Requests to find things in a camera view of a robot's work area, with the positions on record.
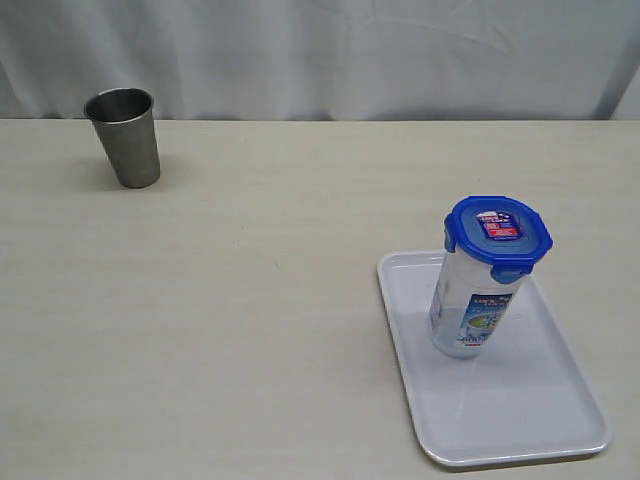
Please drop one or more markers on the white backdrop curtain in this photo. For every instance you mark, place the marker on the white backdrop curtain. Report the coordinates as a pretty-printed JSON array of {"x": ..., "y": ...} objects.
[{"x": 322, "y": 60}]

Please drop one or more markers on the clear plastic bottle container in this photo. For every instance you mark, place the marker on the clear plastic bottle container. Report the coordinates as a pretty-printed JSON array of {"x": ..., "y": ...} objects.
[{"x": 469, "y": 301}]

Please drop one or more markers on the white rectangular tray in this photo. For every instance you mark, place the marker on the white rectangular tray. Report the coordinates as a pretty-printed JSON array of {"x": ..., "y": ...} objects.
[{"x": 525, "y": 398}]

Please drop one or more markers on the stainless steel cup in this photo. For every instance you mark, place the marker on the stainless steel cup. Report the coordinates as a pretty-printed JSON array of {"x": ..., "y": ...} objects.
[{"x": 123, "y": 121}]

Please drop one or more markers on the blue snap-lock lid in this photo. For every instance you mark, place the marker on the blue snap-lock lid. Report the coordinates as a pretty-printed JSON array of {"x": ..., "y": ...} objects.
[{"x": 500, "y": 232}]

